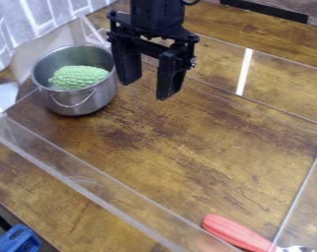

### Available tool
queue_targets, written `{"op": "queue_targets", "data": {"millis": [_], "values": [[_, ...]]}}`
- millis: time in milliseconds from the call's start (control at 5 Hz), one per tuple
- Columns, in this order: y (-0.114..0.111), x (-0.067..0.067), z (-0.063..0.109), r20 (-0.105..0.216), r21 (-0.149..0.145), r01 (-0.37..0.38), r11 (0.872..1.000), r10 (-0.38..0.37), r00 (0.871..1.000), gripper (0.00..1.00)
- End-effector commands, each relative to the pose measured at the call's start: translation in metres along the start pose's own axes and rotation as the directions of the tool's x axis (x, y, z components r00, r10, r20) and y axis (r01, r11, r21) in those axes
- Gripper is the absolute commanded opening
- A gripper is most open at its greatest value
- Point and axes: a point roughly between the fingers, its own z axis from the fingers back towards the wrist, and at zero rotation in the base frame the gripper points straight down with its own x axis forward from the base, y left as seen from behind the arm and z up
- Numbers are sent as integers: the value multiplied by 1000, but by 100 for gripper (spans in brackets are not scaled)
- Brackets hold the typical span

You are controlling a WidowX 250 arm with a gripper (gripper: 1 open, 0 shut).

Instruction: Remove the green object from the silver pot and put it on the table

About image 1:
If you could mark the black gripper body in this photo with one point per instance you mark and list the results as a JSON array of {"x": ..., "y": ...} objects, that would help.
[{"x": 151, "y": 29}]

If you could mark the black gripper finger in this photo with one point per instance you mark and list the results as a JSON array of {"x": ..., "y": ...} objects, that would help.
[
  {"x": 127, "y": 60},
  {"x": 175, "y": 62}
]

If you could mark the blue plastic object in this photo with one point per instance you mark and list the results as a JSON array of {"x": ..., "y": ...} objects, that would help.
[{"x": 20, "y": 239}]

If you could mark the red handled tool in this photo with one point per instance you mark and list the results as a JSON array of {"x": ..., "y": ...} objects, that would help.
[{"x": 236, "y": 234}]

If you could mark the black bar at table edge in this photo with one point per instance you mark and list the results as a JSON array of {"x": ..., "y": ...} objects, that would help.
[{"x": 266, "y": 10}]

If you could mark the silver metal pot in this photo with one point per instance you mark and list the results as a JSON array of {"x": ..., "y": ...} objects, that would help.
[{"x": 81, "y": 101}]

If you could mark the green bumpy toy vegetable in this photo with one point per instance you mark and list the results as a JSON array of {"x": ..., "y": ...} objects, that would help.
[{"x": 76, "y": 77}]

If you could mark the clear acrylic barrier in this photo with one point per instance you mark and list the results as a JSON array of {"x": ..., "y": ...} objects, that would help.
[{"x": 123, "y": 180}]

